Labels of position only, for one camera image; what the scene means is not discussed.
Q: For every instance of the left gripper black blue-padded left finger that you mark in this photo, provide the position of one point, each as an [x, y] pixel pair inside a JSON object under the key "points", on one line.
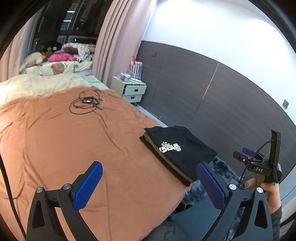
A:
{"points": [[43, 222]]}

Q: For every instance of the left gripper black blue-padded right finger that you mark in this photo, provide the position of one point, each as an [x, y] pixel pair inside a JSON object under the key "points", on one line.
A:
{"points": [[255, 223]]}

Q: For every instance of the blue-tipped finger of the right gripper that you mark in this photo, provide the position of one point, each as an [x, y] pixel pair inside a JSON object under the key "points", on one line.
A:
{"points": [[248, 152]]}

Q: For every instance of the black bear print t-shirt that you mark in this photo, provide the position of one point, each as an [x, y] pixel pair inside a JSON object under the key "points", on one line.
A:
{"points": [[181, 147]]}

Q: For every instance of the dark grey sleeve forearm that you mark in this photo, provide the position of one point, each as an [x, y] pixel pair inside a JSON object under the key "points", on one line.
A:
{"points": [[275, 220]]}

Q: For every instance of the folded clothes stack under shirt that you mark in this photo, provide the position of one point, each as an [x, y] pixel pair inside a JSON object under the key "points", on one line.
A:
{"points": [[186, 180]]}

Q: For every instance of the person's right hand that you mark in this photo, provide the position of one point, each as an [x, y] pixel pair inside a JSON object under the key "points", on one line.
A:
{"points": [[273, 197]]}

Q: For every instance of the dark blue fluffy rug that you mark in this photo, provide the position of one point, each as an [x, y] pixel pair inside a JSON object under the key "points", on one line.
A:
{"points": [[225, 197]]}

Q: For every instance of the orange-brown bed blanket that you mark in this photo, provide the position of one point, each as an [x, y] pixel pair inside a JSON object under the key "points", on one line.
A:
{"points": [[48, 141]]}

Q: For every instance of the cream bedside nightstand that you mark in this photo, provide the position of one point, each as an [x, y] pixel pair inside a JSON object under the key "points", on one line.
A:
{"points": [[132, 92]]}

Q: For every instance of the cream duvet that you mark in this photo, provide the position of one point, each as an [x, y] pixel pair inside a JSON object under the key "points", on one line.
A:
{"points": [[31, 85]]}

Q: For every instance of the red white striped gift bag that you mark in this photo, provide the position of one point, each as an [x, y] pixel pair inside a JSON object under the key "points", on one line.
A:
{"points": [[135, 70]]}

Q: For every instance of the bear print pillow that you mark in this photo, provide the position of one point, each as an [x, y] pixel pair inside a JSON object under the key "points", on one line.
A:
{"points": [[63, 67]]}

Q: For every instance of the beige plush toy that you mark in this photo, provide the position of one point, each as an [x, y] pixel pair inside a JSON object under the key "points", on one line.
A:
{"points": [[33, 59]]}

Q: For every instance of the pink plush cushion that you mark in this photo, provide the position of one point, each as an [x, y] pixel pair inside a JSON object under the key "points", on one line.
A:
{"points": [[60, 57]]}

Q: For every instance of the pink curtain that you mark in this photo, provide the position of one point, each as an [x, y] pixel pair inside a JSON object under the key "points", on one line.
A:
{"points": [[120, 37]]}

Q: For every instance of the floral patterned pillow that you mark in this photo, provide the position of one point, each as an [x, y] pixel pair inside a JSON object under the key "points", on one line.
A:
{"points": [[83, 51]]}

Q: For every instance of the grey wall switch plate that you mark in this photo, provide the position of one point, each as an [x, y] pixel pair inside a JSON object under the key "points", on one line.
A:
{"points": [[285, 104]]}

